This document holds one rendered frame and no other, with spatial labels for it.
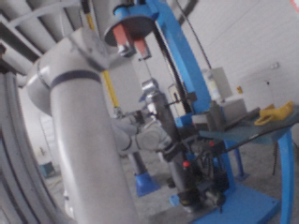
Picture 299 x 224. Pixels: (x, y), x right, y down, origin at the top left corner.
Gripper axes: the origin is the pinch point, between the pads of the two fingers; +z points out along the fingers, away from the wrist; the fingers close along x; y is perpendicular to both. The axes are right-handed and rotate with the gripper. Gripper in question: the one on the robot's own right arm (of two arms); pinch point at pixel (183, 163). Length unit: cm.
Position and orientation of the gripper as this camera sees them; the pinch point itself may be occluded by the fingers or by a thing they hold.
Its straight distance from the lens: 100.6
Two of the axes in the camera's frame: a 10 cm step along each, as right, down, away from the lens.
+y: 1.6, -0.7, -9.8
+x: 7.5, -6.4, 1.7
